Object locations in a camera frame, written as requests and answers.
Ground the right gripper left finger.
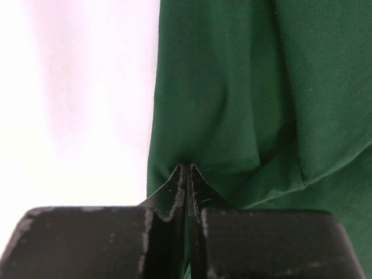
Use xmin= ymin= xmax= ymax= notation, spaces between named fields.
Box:
xmin=1 ymin=164 xmax=186 ymax=279

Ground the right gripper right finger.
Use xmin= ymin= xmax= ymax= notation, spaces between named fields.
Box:
xmin=185 ymin=164 xmax=365 ymax=278

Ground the green t shirt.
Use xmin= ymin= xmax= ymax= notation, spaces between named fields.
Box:
xmin=147 ymin=1 xmax=371 ymax=278

